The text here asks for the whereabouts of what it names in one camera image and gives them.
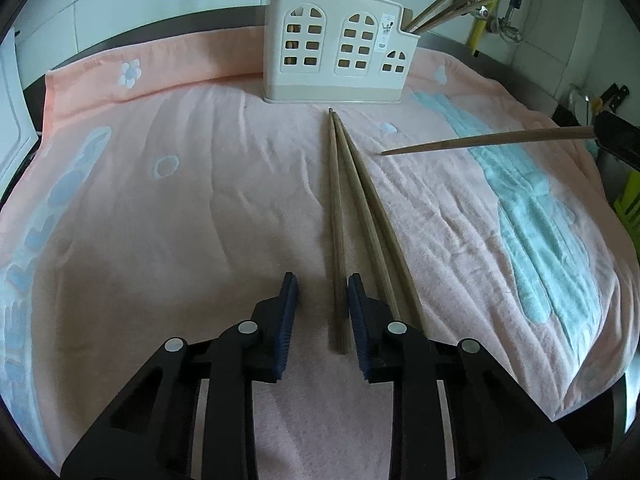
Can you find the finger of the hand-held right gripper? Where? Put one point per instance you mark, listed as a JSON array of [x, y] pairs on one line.
[[620, 137]]

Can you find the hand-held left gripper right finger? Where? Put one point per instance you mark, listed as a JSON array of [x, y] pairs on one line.
[[357, 325]]

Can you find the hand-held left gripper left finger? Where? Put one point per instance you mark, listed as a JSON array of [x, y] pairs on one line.
[[287, 320]]

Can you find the white plastic utensil holder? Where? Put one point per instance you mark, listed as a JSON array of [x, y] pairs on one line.
[[325, 80]]

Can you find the green plastic basket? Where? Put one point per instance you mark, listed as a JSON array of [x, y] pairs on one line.
[[631, 200]]

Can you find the pink towel with blue pattern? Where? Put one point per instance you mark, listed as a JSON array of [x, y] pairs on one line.
[[200, 210]]

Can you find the metal water valve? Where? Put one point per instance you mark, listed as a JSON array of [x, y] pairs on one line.
[[510, 27]]

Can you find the metal valve with red knob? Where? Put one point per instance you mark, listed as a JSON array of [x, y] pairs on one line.
[[483, 11]]

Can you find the yellow gas pipe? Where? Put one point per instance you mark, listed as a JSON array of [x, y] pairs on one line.
[[492, 0]]

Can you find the white plastic board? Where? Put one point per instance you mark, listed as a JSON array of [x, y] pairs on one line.
[[10, 125]]

